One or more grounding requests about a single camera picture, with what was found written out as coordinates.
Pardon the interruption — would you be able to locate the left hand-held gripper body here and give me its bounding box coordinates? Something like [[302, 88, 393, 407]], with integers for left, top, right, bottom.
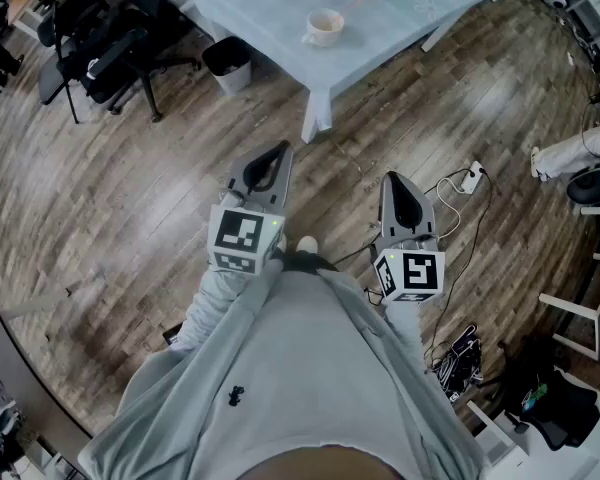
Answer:
[[207, 187, 288, 275]]

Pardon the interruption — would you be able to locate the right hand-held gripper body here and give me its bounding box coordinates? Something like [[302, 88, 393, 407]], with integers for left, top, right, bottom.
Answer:
[[373, 236, 447, 303]]

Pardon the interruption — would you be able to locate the white cup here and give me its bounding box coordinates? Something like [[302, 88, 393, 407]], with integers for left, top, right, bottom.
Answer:
[[300, 8, 345, 48]]

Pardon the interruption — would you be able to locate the orange star stirrer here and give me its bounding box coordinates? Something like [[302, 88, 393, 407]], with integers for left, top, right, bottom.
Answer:
[[332, 0, 377, 23]]

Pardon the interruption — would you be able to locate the person's left forearm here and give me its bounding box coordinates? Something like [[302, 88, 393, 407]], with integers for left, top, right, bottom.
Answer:
[[177, 257, 286, 354]]

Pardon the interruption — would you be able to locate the person's right forearm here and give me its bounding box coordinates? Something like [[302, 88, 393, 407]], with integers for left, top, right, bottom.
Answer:
[[382, 300, 426, 369]]

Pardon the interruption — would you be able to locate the white power strip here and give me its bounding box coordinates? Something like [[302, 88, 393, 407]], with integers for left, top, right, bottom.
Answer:
[[459, 160, 485, 194]]

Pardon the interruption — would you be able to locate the black waste bin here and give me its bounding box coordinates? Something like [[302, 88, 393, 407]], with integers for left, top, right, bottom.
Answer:
[[201, 36, 254, 97]]

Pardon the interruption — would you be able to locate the person's torso in gray clothing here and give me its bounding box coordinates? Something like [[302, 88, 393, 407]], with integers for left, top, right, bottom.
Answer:
[[77, 255, 491, 480]]

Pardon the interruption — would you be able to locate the light blue floral tablecloth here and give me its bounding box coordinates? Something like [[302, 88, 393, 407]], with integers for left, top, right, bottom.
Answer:
[[182, 0, 494, 144]]

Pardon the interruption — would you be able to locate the black office chair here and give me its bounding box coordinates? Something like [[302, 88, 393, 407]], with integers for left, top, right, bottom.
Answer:
[[35, 0, 204, 124]]

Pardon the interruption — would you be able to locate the black bag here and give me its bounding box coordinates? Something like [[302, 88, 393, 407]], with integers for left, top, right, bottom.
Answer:
[[502, 362, 600, 449]]

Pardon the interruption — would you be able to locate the white power cable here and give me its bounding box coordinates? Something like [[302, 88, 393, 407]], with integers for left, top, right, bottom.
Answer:
[[435, 170, 474, 242]]

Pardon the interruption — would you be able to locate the black floor cable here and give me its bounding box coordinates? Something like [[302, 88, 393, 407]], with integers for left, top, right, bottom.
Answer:
[[422, 167, 494, 364]]

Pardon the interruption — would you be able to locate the tangled cable bundle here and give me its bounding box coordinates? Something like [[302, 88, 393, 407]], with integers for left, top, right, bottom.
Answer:
[[427, 323, 486, 404]]

